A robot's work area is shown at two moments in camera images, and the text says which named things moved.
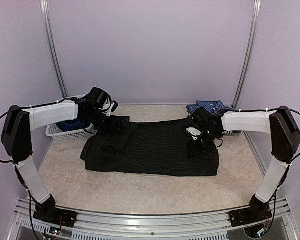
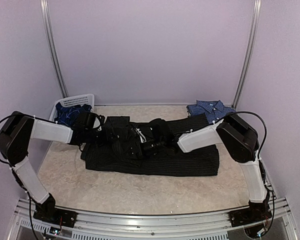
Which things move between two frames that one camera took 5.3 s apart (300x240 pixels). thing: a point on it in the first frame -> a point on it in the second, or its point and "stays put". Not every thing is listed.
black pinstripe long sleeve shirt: (159, 148) stays put
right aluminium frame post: (253, 41) stays put
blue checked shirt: (213, 107) stays put
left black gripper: (113, 126) -> (107, 138)
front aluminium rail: (98, 226) stays put
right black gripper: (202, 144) -> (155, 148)
